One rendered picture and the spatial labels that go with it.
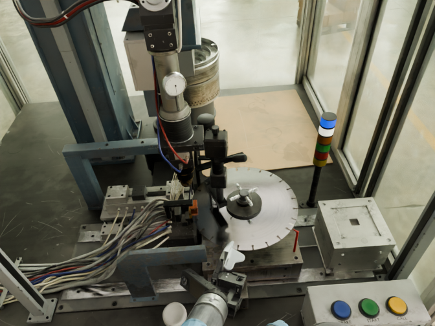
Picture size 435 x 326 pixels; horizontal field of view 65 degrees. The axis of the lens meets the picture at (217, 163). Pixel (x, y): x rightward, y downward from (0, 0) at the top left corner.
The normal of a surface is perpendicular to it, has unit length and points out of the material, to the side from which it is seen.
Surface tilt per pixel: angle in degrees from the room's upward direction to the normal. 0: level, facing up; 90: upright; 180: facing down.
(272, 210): 0
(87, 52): 90
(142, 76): 90
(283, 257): 0
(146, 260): 90
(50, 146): 0
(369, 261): 90
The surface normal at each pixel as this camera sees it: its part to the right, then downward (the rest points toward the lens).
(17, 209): -0.05, -0.73
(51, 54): 0.05, 0.69
